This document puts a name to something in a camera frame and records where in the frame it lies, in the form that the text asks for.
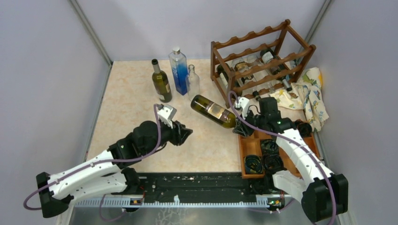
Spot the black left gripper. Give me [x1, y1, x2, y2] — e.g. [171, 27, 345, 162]
[143, 118, 193, 155]

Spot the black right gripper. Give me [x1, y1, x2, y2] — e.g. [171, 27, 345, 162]
[233, 107, 268, 136]

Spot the green wine bottle dark label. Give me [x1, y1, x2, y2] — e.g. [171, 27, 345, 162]
[191, 95, 236, 129]

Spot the square clear glass bottle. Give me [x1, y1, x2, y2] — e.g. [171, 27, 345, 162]
[245, 54, 281, 90]

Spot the clear whisky bottle black label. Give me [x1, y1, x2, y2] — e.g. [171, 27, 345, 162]
[230, 59, 263, 102]

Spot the green wine bottle grey capsule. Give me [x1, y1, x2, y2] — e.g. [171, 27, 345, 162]
[260, 48, 292, 91]

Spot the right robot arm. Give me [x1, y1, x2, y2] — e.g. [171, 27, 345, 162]
[232, 97, 349, 224]

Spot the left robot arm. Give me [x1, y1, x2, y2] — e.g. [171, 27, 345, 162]
[36, 120, 193, 218]

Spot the clear empty glass bottle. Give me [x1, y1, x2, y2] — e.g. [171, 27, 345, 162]
[186, 64, 200, 101]

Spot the green wine bottle far left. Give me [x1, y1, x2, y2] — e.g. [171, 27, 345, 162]
[151, 59, 172, 103]

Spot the wooden wine rack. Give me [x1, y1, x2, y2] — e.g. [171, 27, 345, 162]
[210, 19, 316, 107]

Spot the clear blue vodka bottle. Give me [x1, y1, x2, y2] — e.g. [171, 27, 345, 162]
[168, 47, 188, 96]

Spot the wooden compartment tray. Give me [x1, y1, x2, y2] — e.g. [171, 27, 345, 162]
[238, 131, 301, 179]

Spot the rolled green patterned tie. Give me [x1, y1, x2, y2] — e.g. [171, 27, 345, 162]
[260, 139, 279, 155]

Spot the rolled dark patterned tie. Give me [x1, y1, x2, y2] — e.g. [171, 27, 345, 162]
[244, 155, 264, 174]

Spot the rolled dark striped tie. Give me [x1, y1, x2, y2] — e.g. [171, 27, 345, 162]
[264, 154, 285, 174]

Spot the black rolled belt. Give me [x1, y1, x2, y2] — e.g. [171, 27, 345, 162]
[294, 120, 313, 137]

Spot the dinosaur print cloth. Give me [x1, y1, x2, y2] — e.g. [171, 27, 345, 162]
[270, 67, 329, 131]

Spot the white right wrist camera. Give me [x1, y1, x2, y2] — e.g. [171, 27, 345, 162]
[234, 97, 250, 120]

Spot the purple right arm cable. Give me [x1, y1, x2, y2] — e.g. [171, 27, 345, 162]
[228, 90, 337, 225]

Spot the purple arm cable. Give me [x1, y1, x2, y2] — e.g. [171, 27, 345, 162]
[23, 104, 162, 223]
[228, 90, 337, 225]

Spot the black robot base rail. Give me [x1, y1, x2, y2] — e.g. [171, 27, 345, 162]
[120, 172, 288, 204]

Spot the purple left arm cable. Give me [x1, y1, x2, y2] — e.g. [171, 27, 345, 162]
[23, 104, 162, 223]

